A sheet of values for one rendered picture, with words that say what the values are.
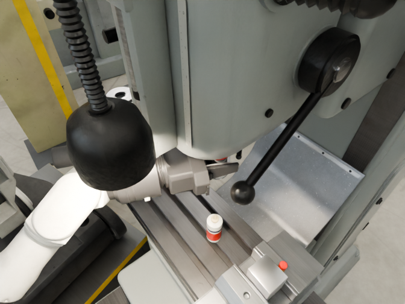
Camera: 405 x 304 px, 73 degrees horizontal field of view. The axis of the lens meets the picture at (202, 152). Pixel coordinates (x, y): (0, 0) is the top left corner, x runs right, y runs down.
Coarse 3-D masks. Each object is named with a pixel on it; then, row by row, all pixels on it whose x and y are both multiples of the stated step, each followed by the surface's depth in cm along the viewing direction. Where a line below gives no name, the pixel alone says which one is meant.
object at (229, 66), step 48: (192, 0) 22; (240, 0) 21; (192, 48) 25; (240, 48) 23; (288, 48) 26; (192, 96) 28; (240, 96) 27; (288, 96) 32; (192, 144) 34; (240, 144) 33
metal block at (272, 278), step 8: (264, 256) 57; (256, 264) 56; (264, 264) 56; (272, 264) 56; (248, 272) 56; (256, 272) 55; (264, 272) 55; (272, 272) 55; (280, 272) 55; (256, 280) 54; (264, 280) 54; (272, 280) 54; (280, 280) 54; (264, 288) 53; (272, 288) 53; (264, 296) 55
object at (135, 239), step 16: (32, 176) 153; (48, 176) 153; (128, 224) 133; (128, 240) 127; (144, 240) 129; (112, 256) 122; (128, 256) 123; (96, 272) 117; (112, 272) 117; (80, 288) 113; (96, 288) 113; (112, 288) 125
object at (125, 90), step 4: (116, 88) 89; (120, 88) 89; (124, 88) 89; (128, 88) 89; (108, 92) 88; (112, 92) 88; (116, 92) 88; (120, 92) 88; (124, 92) 88; (128, 92) 88; (108, 96) 86; (112, 96) 86; (116, 96) 88; (120, 96) 88; (124, 96) 88; (128, 96) 86; (128, 100) 85
